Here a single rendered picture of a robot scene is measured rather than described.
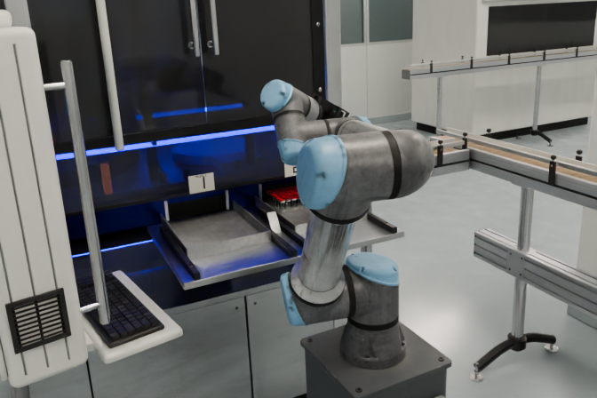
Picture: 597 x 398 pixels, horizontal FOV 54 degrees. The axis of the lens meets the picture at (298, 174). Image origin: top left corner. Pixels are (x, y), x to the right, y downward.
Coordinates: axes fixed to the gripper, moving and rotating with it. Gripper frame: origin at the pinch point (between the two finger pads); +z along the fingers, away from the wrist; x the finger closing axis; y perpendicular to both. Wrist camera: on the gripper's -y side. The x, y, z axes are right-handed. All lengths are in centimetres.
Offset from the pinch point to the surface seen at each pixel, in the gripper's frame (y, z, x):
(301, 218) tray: -28.7, 25.8, 18.5
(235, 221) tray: -39, 13, 33
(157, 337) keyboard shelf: -63, -31, 2
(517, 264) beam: -12, 118, -26
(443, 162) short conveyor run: 12, 97, 15
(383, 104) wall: 74, 522, 320
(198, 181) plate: -32, 1, 44
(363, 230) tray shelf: -21.8, 27.3, -3.6
